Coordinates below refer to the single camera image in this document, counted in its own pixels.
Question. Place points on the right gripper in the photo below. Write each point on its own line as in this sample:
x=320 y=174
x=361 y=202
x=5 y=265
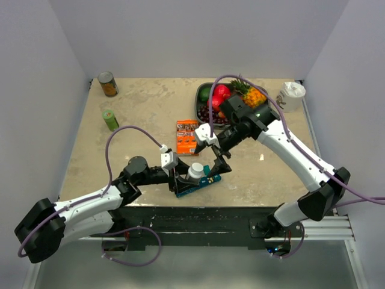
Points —
x=221 y=165

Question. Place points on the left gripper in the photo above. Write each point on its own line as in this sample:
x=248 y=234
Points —
x=179 y=185

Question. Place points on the white pill bottle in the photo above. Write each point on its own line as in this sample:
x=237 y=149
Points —
x=192 y=177

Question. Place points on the teal weekly pill organizer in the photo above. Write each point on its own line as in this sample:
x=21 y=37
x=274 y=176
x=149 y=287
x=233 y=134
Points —
x=203 y=182

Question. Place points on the white bottle cap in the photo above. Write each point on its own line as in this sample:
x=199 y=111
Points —
x=197 y=169

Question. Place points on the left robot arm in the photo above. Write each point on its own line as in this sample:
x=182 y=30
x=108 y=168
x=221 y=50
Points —
x=47 y=225

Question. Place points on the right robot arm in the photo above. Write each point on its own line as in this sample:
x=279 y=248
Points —
x=324 y=183

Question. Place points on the orange razor box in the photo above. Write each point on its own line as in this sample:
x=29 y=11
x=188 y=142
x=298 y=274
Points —
x=185 y=140

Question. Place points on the grey fruit tray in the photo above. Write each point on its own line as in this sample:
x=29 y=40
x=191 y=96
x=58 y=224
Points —
x=199 y=104

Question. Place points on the dark grape bunch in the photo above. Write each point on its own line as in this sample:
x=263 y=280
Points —
x=218 y=117

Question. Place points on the red apple bottom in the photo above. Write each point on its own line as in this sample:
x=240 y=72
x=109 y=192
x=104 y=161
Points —
x=216 y=101

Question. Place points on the red apple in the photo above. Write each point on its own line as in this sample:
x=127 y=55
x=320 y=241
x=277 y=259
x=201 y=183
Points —
x=216 y=101
x=222 y=91

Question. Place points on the green lime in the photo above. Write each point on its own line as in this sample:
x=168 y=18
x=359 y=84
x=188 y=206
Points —
x=204 y=94

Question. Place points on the red apple top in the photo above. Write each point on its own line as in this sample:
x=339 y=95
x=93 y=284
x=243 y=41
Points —
x=222 y=91

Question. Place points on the toy pineapple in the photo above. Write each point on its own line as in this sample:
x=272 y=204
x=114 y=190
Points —
x=250 y=95

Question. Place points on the green bottle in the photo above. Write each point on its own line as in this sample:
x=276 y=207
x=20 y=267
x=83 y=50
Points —
x=110 y=119

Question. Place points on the tin can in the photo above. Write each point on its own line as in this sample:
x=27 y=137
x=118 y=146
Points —
x=108 y=84

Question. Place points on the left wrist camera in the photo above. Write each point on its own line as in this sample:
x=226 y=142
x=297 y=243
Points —
x=169 y=159

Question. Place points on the black base frame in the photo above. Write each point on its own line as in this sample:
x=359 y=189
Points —
x=198 y=226

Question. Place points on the aluminium rail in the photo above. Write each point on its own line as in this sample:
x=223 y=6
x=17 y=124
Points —
x=330 y=228

